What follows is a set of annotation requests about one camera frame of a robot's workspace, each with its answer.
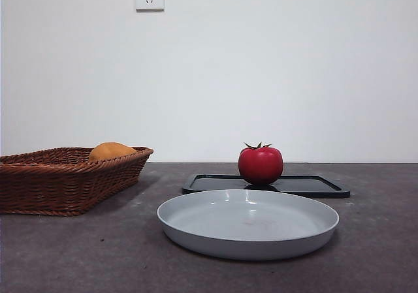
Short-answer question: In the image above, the red toy tomato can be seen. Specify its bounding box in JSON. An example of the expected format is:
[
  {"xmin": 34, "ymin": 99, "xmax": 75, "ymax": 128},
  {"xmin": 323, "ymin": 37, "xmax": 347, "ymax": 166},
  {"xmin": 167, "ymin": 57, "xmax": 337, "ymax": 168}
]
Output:
[{"xmin": 238, "ymin": 141, "xmax": 283, "ymax": 185}]

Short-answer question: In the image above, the pale grey round plate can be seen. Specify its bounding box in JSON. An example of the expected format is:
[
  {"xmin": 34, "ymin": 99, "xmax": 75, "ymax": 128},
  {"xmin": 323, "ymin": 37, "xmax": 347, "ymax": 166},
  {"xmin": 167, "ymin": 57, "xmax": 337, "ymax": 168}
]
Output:
[{"xmin": 156, "ymin": 189, "xmax": 340, "ymax": 261}]

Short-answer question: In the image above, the yellow-orange toy potato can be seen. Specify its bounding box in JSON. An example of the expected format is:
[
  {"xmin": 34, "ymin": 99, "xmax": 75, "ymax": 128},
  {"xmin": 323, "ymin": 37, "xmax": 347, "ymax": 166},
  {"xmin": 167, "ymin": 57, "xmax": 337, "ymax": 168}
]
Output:
[{"xmin": 88, "ymin": 142, "xmax": 138, "ymax": 162}]

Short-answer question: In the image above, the dark rectangular tray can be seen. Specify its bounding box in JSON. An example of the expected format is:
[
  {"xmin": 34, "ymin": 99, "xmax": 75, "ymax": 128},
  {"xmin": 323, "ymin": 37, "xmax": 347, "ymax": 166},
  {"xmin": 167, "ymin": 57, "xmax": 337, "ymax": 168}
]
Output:
[{"xmin": 182, "ymin": 174, "xmax": 351, "ymax": 199}]

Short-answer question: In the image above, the brown woven wicker basket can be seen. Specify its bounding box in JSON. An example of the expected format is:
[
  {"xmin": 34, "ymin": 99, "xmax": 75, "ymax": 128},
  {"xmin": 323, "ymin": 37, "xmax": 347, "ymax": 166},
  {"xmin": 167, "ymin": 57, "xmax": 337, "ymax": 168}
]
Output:
[{"xmin": 0, "ymin": 146, "xmax": 154, "ymax": 216}]

